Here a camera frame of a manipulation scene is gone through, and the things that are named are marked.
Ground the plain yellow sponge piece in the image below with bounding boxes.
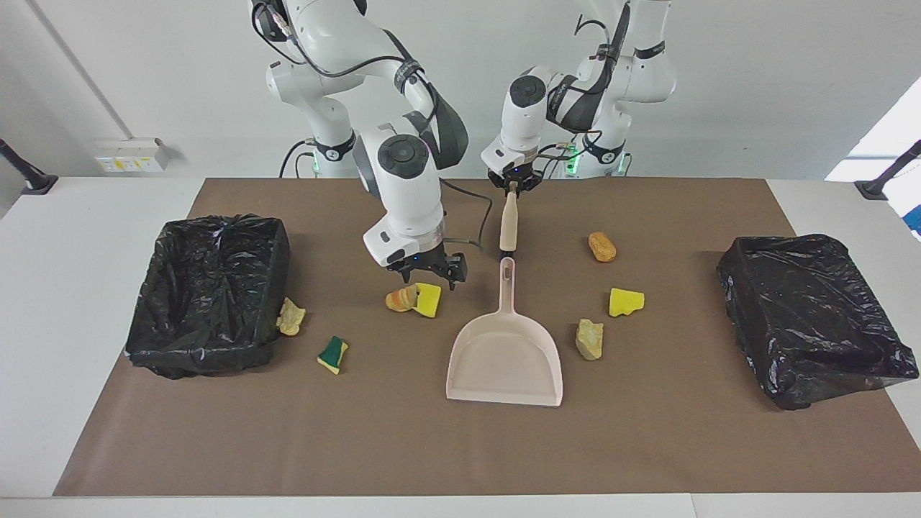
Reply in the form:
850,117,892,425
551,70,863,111
609,288,645,318
414,282,443,319

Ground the beige sponge chunk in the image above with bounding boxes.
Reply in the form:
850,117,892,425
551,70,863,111
575,319,605,361
276,296,307,337

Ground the green and yellow sponge piece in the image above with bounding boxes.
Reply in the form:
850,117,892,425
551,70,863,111
317,335,350,376

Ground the black arm base cable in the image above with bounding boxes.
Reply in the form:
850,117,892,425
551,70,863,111
279,139,319,178

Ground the black camera stand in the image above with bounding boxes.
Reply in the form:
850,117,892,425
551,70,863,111
0,138,59,196
854,140,921,201

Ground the brown paper table mat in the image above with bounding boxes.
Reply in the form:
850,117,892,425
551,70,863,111
53,178,921,497

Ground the bin lined with black bag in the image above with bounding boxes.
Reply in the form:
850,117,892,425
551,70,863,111
716,233,920,412
124,213,291,380

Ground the white wall conduit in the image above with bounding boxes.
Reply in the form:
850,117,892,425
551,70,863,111
27,0,135,142

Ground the white wall socket box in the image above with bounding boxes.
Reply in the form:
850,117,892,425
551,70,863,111
94,137,172,173

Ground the white and blue object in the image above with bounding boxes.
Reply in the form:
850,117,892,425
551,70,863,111
882,170,921,241

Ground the pink handled hand brush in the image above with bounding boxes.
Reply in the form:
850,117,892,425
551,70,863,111
499,188,520,260

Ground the orange striped sponge chunk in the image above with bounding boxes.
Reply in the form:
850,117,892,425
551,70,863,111
385,284,419,313

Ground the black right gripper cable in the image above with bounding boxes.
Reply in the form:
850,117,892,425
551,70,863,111
250,0,498,254

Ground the pink plastic dustpan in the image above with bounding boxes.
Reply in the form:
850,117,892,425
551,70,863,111
445,257,564,408

